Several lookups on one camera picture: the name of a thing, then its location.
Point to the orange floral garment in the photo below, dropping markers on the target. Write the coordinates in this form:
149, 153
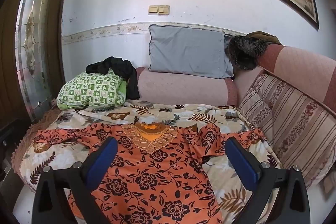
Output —
157, 174

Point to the olive brown jacket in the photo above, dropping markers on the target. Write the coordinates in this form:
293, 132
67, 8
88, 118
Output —
265, 37

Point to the green checked pillow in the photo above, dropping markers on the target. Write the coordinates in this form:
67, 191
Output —
92, 90

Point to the beige leaf-print blanket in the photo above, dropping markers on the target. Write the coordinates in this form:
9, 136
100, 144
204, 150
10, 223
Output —
78, 119

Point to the grey pillow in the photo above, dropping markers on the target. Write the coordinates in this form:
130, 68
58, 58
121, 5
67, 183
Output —
186, 50

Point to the dark furry cushion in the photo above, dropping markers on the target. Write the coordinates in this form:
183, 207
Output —
244, 53

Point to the brown fringed cloth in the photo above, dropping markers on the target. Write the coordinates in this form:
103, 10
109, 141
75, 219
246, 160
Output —
34, 124

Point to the black cloth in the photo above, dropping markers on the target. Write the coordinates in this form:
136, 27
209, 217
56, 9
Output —
118, 64

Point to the large striped sofa cushion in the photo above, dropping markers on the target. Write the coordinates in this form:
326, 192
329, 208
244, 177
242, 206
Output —
302, 121

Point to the small striped cushion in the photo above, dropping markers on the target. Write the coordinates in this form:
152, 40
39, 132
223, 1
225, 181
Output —
254, 113

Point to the wooden door with glass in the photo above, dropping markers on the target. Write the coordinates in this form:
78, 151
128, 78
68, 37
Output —
34, 43

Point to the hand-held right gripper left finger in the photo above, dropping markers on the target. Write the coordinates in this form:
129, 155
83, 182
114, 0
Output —
102, 161

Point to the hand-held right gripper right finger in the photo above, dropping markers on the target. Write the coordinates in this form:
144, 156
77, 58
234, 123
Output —
240, 161

